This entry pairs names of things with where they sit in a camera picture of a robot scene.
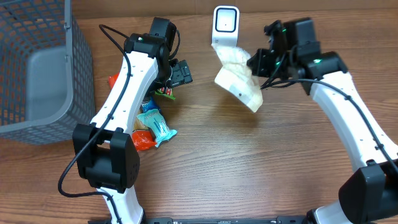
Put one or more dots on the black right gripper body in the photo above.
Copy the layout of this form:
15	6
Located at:
272	61

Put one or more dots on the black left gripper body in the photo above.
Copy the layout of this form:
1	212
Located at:
180	75

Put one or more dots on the green snack packet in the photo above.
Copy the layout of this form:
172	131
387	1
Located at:
166	92

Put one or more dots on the beige paper bag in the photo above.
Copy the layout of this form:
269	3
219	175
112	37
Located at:
236	77

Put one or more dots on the blue Oreo cookie pack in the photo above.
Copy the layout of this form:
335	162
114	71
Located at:
149	104

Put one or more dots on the teal snack packet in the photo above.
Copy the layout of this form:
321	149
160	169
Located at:
156	122

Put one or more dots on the red snack packet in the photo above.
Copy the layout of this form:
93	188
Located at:
141	136

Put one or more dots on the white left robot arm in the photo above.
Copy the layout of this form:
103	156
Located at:
105	154

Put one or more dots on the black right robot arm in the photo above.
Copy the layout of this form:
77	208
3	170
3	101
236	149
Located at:
370	194

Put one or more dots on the white barcode scanner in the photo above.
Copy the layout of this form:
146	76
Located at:
225	27

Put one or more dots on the dark grey plastic basket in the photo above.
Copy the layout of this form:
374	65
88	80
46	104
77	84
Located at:
46	72

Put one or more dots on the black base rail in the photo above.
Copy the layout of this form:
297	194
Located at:
278	220

